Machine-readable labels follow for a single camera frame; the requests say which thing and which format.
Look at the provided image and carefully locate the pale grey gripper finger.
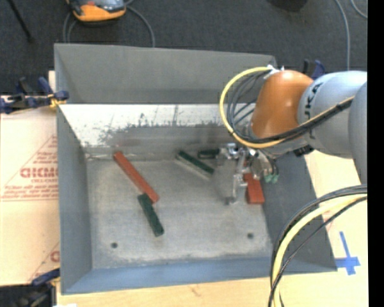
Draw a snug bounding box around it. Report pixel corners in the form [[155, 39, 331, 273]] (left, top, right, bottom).
[[232, 164, 248, 203], [212, 161, 235, 205]]

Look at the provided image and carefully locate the short red-brown flat block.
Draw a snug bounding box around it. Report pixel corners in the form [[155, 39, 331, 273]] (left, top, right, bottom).
[[243, 171, 266, 205]]

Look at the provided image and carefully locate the small dark green flat block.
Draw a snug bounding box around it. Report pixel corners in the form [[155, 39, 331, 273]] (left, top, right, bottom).
[[197, 148, 220, 159]]

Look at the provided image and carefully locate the grey metal bin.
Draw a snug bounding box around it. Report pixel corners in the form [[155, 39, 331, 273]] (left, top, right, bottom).
[[53, 43, 339, 295]]

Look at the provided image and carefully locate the long red-brown flat block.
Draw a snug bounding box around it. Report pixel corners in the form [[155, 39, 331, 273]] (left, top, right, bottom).
[[112, 150, 161, 205]]

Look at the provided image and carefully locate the brown cardboard board red print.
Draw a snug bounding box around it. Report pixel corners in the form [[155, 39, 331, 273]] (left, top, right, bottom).
[[0, 106, 61, 288]]

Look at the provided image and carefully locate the black cylinder on white bracket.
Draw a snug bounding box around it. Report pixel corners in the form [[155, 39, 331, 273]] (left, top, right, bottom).
[[293, 145, 316, 157]]

